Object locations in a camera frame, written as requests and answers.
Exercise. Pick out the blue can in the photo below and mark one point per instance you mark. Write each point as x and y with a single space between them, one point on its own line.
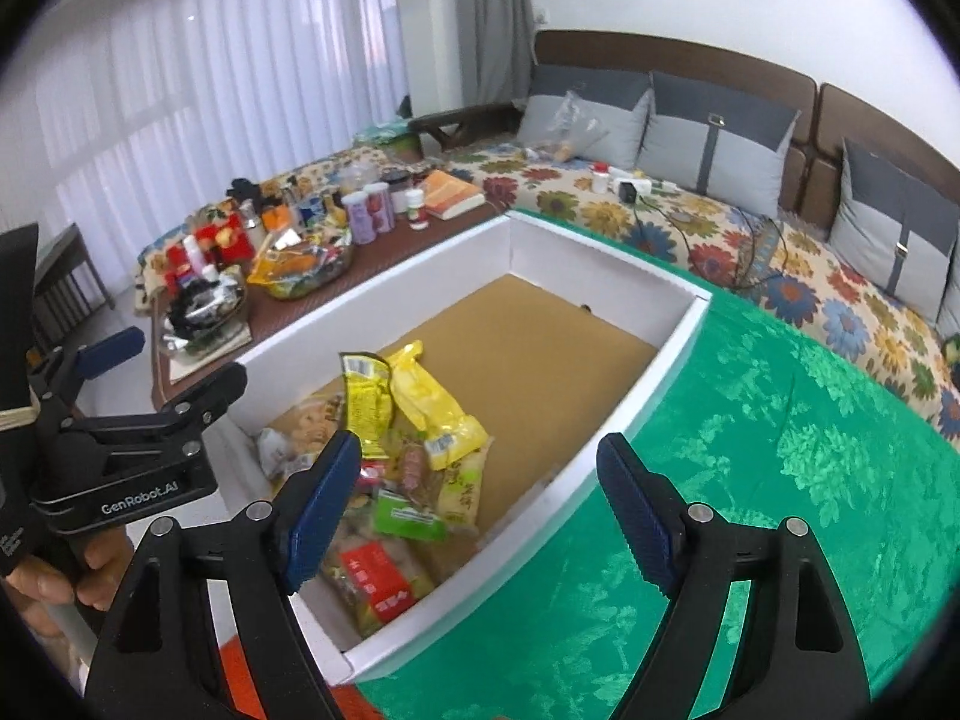
311 208

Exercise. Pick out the clear green-label snack packet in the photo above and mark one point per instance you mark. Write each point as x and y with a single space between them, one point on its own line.
405 517

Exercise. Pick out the small white bottle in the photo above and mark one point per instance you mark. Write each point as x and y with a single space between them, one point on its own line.
196 255

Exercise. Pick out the orange packet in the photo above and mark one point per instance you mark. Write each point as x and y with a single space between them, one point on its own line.
276 219

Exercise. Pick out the dark wooden chair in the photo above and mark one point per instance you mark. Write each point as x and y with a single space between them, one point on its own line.
465 120

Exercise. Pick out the person's left hand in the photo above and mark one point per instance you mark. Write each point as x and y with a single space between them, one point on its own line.
109 570

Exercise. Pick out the red box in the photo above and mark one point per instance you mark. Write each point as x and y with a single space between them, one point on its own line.
229 240

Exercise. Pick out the sheer white curtain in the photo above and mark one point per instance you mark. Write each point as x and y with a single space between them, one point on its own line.
210 75

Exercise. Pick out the glass bowl of snacks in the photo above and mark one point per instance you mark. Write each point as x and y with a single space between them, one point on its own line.
300 266

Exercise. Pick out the white mat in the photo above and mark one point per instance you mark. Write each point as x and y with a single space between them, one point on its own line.
195 360

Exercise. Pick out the clear plastic bag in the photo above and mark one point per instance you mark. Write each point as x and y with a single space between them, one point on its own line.
574 124

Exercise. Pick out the green patterned tablecloth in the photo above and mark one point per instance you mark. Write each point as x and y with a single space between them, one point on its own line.
750 502

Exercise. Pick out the grey curtain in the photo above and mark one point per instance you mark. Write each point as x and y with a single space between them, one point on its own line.
491 15

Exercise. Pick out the dark jar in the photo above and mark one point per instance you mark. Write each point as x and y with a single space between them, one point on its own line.
395 180

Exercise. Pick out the clear long snack packet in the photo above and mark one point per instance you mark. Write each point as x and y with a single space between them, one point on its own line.
277 454

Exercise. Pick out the brown low table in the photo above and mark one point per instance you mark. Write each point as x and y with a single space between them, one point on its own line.
390 255

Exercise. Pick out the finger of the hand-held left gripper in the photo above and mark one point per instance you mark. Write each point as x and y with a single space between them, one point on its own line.
210 397
112 349

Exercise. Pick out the wooden stool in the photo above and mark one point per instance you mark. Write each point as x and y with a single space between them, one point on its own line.
67 270

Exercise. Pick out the white cardboard box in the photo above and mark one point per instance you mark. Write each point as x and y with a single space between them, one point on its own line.
540 345

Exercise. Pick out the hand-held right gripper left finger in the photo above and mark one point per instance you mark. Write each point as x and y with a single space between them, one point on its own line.
322 517

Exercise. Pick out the dark basket with foil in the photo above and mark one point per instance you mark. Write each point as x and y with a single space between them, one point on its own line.
202 307

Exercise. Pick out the small green bundle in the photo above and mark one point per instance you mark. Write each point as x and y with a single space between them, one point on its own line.
951 349

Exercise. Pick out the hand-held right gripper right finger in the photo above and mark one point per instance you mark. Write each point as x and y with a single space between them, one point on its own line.
641 521

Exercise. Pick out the pale yellow snack packet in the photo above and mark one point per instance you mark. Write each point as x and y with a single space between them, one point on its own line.
461 491

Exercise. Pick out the white power strip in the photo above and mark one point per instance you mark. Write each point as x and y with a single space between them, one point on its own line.
637 187

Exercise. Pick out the plain yellow snack packet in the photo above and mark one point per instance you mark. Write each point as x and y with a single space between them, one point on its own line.
435 405

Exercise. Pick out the brown padded headboard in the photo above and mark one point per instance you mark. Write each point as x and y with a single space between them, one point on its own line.
750 67

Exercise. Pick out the green white bag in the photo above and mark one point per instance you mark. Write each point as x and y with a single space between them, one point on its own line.
382 133

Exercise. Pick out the yellow-edged peanut packet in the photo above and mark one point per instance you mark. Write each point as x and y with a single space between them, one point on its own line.
311 424

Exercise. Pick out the orange book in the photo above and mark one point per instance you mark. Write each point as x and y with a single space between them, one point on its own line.
450 195

